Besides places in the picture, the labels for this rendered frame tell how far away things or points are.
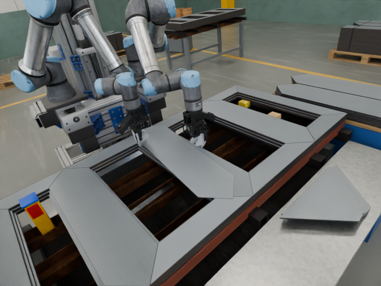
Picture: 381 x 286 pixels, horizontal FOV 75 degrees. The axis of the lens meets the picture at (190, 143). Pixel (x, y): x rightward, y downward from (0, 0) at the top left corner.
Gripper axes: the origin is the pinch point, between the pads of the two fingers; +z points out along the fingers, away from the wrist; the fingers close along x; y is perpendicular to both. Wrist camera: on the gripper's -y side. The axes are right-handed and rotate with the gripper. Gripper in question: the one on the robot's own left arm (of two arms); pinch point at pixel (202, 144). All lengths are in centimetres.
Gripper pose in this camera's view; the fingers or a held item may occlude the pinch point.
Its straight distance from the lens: 118.3
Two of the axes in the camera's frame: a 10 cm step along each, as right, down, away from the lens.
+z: 1.2, 8.3, 5.5
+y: -7.5, 4.4, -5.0
